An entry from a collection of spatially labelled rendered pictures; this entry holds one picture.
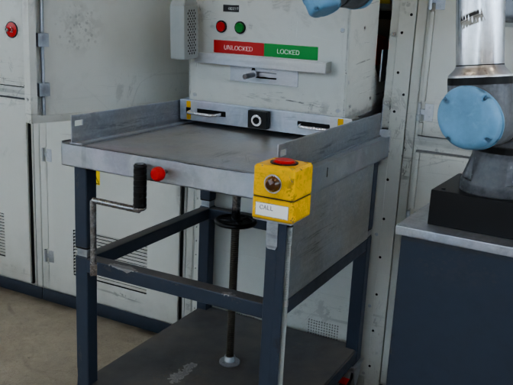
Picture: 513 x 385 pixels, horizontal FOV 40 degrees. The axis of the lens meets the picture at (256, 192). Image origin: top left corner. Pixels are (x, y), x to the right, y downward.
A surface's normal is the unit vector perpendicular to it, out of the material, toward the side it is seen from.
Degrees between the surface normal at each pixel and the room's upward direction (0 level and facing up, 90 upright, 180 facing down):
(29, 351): 0
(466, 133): 96
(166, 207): 90
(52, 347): 0
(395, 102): 90
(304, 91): 94
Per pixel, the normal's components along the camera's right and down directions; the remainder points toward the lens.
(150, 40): 0.74, 0.20
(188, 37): 0.88, 0.15
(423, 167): -0.47, 0.19
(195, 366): 0.05, -0.97
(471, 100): -0.63, 0.27
